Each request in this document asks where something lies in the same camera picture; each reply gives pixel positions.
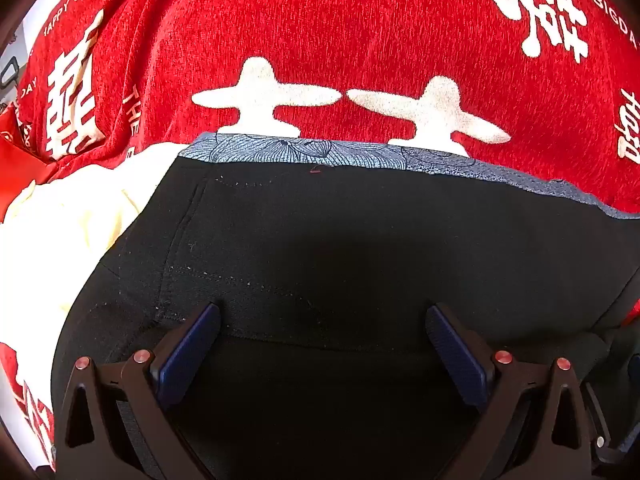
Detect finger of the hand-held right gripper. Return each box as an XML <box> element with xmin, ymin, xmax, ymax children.
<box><xmin>580</xmin><ymin>327</ymin><xmax>640</xmax><ymax>480</ymax></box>

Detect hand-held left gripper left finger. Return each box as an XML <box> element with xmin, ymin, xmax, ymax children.
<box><xmin>52</xmin><ymin>301</ymin><xmax>222</xmax><ymax>480</ymax></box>

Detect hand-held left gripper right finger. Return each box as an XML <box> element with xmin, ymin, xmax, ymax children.
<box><xmin>425</xmin><ymin>302</ymin><xmax>594</xmax><ymax>480</ymax></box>

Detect black pants with grey waistband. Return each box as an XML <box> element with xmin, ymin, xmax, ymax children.
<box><xmin>50</xmin><ymin>132</ymin><xmax>640</xmax><ymax>480</ymax></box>

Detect cream cloth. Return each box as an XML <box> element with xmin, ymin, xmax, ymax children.
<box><xmin>0</xmin><ymin>142</ymin><xmax>192</xmax><ymax>361</ymax></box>

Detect red printed blanket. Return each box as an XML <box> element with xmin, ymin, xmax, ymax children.
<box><xmin>0</xmin><ymin>0</ymin><xmax>640</xmax><ymax>471</ymax></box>

